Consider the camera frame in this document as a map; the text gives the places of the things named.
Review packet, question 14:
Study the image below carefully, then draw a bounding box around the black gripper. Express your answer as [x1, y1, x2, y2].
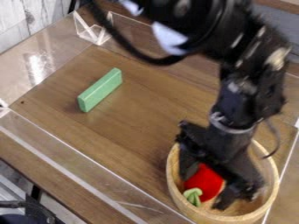
[175, 120, 264, 211]

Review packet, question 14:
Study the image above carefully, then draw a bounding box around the red plush strawberry toy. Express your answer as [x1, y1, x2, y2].
[183, 164, 224, 207]

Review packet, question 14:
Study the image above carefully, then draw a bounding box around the round wooden bowl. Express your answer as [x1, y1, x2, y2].
[166, 136, 282, 224]

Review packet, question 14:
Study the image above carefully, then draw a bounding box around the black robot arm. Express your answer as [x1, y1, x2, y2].
[91, 0, 291, 210]

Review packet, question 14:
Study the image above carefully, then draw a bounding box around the green rectangular block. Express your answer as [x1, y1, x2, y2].
[77, 68, 123, 113]

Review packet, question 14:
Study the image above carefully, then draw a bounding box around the black metal stand base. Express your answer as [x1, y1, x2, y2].
[24, 185, 65, 224]

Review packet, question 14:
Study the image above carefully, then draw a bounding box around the black cable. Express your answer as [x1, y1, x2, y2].
[0, 199, 56, 224]

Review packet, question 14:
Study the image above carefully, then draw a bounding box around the clear acrylic corner bracket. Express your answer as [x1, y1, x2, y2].
[72, 11, 111, 46]

